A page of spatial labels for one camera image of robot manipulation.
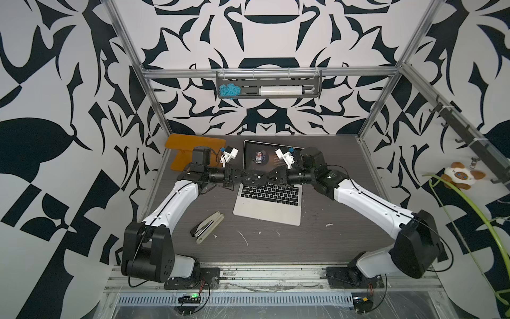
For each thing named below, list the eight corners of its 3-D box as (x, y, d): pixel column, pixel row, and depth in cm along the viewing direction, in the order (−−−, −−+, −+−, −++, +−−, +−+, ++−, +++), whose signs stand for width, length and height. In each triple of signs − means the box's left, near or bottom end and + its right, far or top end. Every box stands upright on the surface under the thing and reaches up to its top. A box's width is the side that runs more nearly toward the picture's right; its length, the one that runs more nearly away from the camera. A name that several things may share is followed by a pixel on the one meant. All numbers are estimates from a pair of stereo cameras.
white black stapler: (190, 234, 87) (187, 231, 84) (215, 210, 94) (214, 206, 91) (202, 247, 83) (200, 245, 81) (228, 221, 90) (227, 218, 88)
